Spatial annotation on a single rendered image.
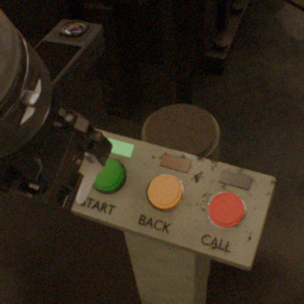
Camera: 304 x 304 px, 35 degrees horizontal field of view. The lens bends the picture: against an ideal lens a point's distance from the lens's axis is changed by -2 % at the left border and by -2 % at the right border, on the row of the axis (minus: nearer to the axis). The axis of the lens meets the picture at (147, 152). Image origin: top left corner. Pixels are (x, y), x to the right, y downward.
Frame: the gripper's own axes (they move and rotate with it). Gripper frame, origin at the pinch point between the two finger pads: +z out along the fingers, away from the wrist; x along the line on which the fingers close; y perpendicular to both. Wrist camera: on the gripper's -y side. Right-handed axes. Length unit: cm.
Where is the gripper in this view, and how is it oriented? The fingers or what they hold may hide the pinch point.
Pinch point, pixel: (91, 159)
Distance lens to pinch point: 53.7
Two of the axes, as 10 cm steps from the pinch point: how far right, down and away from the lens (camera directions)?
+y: -3.3, 9.2, -2.4
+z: 2.0, 3.1, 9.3
